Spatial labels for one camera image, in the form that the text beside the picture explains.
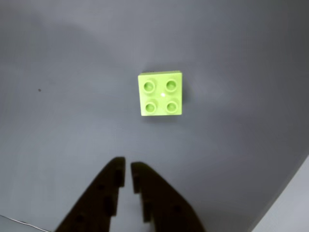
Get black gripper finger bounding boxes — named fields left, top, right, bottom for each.
left=55, top=157, right=126, bottom=232
left=130, top=161, right=207, bottom=232

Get grey mat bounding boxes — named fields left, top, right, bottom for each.
left=0, top=0, right=309, bottom=232

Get green lego block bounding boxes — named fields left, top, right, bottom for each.
left=137, top=70, right=183, bottom=117

